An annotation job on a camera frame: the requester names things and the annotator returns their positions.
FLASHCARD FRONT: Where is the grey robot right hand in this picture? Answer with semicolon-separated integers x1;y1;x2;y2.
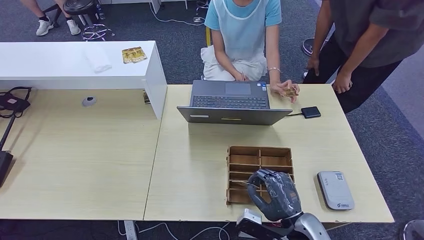
246;168;303;222

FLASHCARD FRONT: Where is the person's left hand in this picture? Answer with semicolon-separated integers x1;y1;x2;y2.
269;79;301;104
332;70;353;95

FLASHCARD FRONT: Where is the gold patterned ID card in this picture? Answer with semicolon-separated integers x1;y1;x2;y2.
282;86;299;98

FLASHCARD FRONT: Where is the thin room key card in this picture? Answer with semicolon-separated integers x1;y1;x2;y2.
230;179;261;190

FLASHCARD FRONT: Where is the wooden card organizer box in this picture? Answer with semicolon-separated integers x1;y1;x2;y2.
225;146;296;206

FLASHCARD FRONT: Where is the person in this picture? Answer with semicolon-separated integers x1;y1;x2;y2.
302;0;424;115
200;0;301;104
19;0;82;37

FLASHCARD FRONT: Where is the grey card reader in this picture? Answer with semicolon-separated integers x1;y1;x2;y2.
316;170;356;212

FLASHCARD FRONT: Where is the gold patterned card stack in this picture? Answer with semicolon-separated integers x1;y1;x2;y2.
121;46;149;64

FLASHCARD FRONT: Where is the grey laptop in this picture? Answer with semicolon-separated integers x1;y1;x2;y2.
176;79;294;126

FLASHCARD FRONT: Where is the small black hub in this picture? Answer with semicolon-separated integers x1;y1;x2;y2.
300;105;322;120

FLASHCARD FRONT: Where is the white background table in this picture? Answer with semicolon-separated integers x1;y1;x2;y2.
97;0;188;14

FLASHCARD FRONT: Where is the chrome round base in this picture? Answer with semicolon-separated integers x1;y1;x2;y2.
401;218;424;240

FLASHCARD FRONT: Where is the white folded cloth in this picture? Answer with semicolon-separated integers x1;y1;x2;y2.
82;48;113;74

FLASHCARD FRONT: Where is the white power strip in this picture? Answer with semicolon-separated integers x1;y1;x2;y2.
123;220;138;240

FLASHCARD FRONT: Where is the grey desk grommet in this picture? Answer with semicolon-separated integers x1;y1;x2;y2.
81;96;98;108

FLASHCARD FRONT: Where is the black round stool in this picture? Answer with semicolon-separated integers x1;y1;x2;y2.
42;0;116;42

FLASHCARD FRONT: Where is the white desk shelf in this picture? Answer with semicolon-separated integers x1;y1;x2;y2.
0;40;168;120

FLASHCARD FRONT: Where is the black stand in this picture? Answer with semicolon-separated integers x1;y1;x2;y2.
0;116;16;189

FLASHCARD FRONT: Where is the chrome stanchion post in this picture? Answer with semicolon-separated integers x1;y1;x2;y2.
301;37;329;58

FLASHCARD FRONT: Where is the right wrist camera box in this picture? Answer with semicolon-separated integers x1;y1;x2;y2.
235;208;286;240

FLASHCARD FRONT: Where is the white floor cable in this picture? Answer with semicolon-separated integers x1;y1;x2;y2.
148;1;206;26

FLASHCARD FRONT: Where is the white cable under desk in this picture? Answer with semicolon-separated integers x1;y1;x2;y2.
116;221;231;240

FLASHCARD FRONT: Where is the black strap bag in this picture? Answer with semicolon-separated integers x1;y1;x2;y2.
0;86;32;120

